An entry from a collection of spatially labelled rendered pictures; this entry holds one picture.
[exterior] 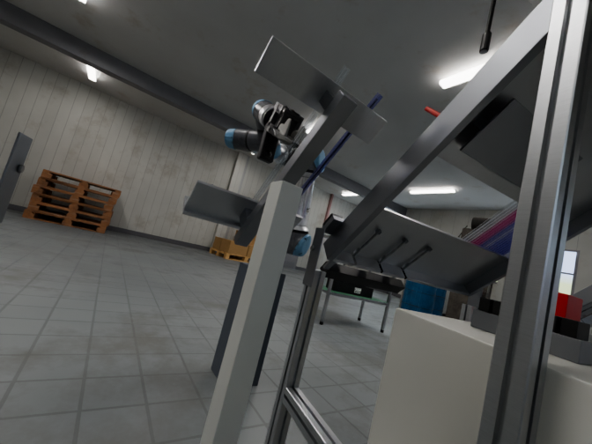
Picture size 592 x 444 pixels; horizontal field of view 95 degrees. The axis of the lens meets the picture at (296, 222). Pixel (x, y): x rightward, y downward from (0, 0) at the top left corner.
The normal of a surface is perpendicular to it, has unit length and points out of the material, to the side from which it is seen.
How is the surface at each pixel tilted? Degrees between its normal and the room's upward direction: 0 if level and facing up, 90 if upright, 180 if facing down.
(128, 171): 90
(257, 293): 90
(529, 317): 90
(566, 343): 90
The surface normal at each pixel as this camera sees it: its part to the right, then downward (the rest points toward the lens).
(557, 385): -0.87, -0.27
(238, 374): 0.55, 0.05
